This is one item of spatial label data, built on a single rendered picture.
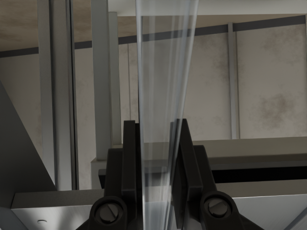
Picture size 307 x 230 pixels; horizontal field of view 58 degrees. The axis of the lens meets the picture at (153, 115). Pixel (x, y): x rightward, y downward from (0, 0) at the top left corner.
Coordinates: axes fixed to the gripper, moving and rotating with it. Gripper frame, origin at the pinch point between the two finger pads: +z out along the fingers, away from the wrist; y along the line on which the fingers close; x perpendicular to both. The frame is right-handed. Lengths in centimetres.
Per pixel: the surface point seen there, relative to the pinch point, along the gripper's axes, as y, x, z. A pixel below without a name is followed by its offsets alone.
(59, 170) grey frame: -12.1, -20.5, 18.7
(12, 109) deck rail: -8.0, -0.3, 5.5
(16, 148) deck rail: -8.0, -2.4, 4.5
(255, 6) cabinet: 33, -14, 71
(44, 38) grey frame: -13.2, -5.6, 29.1
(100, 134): -8.1, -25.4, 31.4
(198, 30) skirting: 65, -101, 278
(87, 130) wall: -64, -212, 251
